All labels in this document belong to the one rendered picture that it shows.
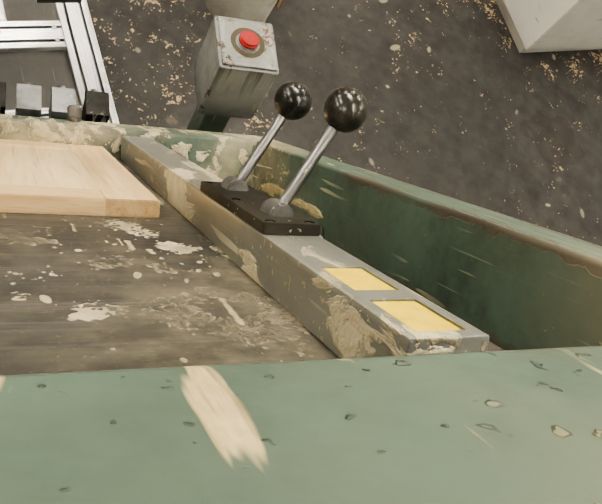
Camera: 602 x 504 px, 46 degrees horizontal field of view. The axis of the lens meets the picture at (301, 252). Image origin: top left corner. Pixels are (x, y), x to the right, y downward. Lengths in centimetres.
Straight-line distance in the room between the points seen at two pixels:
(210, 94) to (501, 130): 180
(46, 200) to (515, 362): 63
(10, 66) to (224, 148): 98
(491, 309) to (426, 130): 213
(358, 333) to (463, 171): 241
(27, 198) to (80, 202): 5
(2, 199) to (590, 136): 287
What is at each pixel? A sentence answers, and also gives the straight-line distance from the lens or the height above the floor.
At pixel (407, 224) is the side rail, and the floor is 134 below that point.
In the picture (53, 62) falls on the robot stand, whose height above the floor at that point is 21.
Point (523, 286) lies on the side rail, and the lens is 65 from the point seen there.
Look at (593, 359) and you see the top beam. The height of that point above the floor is 184.
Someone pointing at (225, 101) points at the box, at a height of 82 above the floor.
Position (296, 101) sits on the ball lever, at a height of 144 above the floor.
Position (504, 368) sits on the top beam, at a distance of 16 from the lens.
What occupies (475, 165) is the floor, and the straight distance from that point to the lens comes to 284.
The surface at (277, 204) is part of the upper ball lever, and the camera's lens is 57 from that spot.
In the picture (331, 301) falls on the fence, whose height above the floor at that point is 159.
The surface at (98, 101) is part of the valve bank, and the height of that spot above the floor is 76.
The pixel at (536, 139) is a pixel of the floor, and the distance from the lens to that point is 312.
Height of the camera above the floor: 197
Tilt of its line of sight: 59 degrees down
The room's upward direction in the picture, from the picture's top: 46 degrees clockwise
